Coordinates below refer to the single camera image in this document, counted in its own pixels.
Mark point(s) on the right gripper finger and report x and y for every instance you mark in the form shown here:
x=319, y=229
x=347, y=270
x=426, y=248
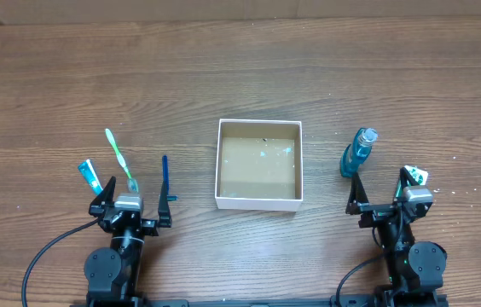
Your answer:
x=405, y=179
x=357, y=193

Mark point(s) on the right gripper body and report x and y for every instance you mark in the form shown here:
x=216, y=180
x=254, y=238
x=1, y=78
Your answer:
x=385, y=209

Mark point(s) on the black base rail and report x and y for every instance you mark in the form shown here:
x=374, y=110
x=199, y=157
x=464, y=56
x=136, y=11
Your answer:
x=257, y=303

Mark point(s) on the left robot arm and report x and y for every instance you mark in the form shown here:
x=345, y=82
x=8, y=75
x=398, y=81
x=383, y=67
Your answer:
x=112, y=272

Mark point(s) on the green toothbrush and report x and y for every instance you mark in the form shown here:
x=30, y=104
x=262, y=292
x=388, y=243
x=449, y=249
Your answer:
x=131, y=181

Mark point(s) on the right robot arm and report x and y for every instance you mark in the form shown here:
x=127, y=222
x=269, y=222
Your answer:
x=415, y=268

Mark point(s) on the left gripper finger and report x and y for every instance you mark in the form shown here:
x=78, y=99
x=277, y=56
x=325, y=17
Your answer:
x=106, y=195
x=163, y=208

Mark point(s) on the blue disposable razor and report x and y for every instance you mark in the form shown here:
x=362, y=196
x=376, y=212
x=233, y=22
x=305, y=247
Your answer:
x=165, y=175

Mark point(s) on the blue mouthwash bottle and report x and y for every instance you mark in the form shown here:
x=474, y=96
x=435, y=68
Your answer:
x=358, y=151

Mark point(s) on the white open cardboard box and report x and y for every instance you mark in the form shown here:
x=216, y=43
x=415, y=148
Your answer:
x=259, y=165

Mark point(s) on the teal toothpaste tube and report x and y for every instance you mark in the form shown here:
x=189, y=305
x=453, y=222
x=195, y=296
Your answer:
x=88, y=172

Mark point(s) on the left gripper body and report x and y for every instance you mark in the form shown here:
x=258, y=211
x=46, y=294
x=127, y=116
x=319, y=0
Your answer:
x=127, y=217

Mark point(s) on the green soap box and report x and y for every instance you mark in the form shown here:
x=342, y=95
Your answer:
x=420, y=175

